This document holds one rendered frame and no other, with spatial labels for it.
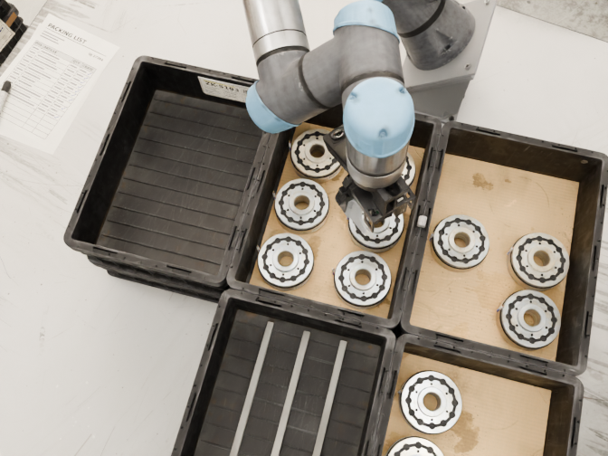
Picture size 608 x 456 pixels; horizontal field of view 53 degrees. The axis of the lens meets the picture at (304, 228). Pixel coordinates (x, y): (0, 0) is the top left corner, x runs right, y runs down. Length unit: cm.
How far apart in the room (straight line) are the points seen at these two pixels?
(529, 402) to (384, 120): 65
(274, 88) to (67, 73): 86
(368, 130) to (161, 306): 76
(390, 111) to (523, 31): 96
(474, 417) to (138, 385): 64
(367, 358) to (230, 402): 25
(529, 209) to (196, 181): 64
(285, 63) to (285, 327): 51
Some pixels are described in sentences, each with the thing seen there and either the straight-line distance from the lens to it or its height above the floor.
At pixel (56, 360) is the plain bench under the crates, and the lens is 135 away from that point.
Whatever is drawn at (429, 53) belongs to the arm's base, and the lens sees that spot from 128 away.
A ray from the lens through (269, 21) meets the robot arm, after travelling 83.
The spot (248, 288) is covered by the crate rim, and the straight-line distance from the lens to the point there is 103.
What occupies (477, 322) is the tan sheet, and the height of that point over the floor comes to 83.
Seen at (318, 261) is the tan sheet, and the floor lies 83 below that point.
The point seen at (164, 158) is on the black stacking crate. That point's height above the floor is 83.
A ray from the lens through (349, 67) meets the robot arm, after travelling 72.
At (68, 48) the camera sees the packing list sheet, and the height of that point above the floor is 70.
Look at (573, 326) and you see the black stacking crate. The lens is 113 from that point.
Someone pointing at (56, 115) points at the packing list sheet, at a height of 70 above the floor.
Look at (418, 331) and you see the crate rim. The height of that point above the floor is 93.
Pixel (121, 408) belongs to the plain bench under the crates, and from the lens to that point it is 129.
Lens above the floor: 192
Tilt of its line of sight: 71 degrees down
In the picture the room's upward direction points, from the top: 6 degrees counter-clockwise
